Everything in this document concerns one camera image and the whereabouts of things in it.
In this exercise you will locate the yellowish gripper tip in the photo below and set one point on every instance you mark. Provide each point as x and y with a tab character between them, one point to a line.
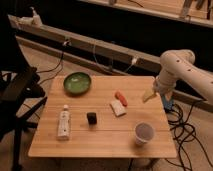
148	94

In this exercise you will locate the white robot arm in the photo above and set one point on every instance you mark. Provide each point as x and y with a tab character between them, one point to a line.
179	65

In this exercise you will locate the black eraser block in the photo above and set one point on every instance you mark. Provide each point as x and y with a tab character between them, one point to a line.
92	118

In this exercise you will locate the blue box on floor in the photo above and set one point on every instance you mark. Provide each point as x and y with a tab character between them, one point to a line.
167	102

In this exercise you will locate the orange carrot toy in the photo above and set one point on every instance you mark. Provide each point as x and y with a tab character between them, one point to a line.
121	98

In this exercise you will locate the white rectangular sponge block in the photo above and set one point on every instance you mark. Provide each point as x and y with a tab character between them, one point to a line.
117	108

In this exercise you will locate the wooden table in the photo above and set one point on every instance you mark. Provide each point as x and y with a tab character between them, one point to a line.
111	136

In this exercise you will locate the green round plate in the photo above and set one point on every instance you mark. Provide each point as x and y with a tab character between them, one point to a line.
77	83

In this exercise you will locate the white tube with cap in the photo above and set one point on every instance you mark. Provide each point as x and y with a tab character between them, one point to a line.
63	132

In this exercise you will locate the black chair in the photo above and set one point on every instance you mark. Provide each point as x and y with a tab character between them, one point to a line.
18	81

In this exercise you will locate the white bottle on ledge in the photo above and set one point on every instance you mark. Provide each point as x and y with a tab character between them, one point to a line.
36	18

